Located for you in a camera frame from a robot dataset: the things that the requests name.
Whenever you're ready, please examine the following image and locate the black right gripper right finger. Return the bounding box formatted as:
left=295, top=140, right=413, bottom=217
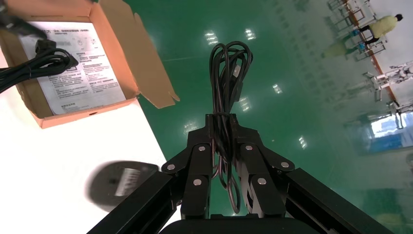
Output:
left=230, top=115, right=394, bottom=234

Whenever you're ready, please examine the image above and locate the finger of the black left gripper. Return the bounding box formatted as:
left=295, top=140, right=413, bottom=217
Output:
left=0, top=11, right=47, bottom=39

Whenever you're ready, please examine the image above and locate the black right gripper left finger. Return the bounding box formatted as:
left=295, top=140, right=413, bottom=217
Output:
left=87, top=115, right=214, bottom=234

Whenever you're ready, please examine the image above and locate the black power cable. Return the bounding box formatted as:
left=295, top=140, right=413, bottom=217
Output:
left=0, top=39, right=79, bottom=94

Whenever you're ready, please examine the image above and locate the black wired computer mouse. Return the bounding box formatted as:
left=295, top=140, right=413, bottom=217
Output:
left=85, top=41, right=254, bottom=215

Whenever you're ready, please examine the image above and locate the open brown cardboard box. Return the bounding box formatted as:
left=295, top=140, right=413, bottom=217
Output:
left=0, top=0, right=180, bottom=129

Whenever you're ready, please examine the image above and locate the printed white instruction sheet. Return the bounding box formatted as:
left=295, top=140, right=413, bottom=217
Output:
left=18, top=20, right=127, bottom=116

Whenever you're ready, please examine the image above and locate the white humanoid robot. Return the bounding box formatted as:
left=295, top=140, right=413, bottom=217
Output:
left=363, top=61, right=413, bottom=102

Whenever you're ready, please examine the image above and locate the grey metal rack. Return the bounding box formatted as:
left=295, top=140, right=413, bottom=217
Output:
left=327, top=0, right=388, bottom=62

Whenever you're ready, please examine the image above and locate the person in yellow coat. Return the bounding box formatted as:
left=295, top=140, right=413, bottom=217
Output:
left=359, top=14, right=404, bottom=45

